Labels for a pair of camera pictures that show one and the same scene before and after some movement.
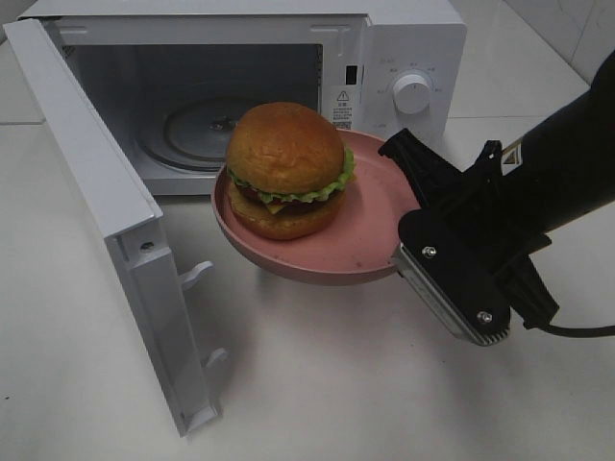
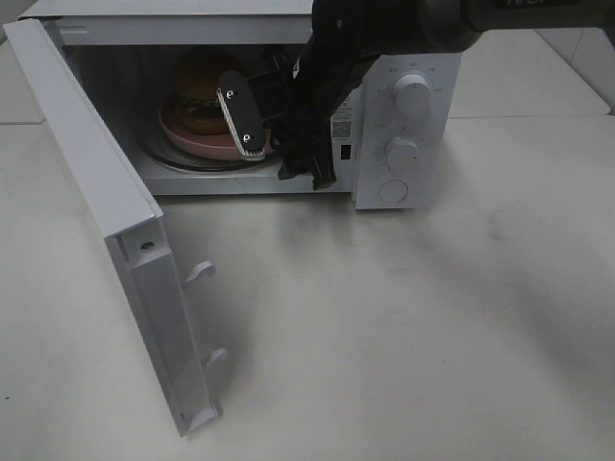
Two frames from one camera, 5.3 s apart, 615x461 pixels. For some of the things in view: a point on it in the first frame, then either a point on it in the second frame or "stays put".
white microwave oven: (170, 78) stays put
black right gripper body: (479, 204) -> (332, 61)
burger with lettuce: (287, 168) -> (197, 76)
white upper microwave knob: (411, 94) stays put
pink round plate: (361, 245) -> (212, 146)
